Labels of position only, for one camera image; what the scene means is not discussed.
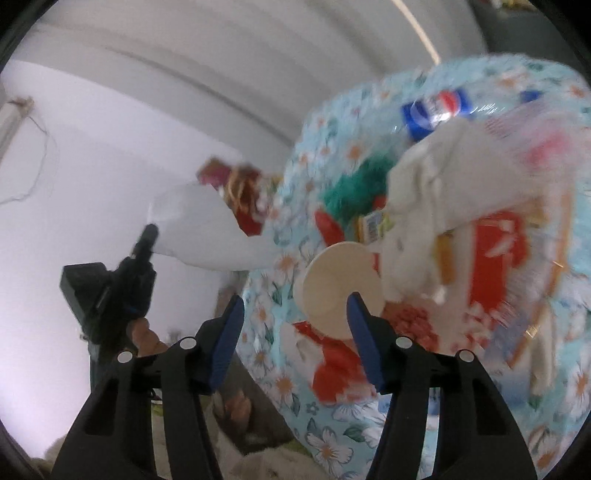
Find green cloth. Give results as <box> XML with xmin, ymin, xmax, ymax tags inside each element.
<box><xmin>322</xmin><ymin>155</ymin><xmax>398</xmax><ymax>224</ymax></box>

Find red snack wrapper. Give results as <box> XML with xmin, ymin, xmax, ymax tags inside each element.
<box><xmin>469</xmin><ymin>210</ymin><xmax>529</xmax><ymax>314</ymax></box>

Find floral blue bed sheet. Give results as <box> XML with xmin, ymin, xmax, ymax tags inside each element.
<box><xmin>238</xmin><ymin>54</ymin><xmax>590</xmax><ymax>479</ymax></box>

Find Pepsi plastic bottle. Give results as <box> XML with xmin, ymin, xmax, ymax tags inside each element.
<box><xmin>402</xmin><ymin>88</ymin><xmax>473</xmax><ymax>142</ymax></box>

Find white crumpled paper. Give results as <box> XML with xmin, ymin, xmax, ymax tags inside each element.
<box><xmin>380</xmin><ymin>119</ymin><xmax>540</xmax><ymax>302</ymax></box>

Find paper cup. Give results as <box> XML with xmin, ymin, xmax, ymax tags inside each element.
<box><xmin>294</xmin><ymin>242</ymin><xmax>386</xmax><ymax>340</ymax></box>

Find white tissue paper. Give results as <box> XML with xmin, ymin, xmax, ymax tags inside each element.
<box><xmin>148</xmin><ymin>183</ymin><xmax>280</xmax><ymax>271</ymax></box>

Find person's left hand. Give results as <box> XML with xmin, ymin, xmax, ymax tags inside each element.
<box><xmin>127</xmin><ymin>318</ymin><xmax>168</xmax><ymax>357</ymax></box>

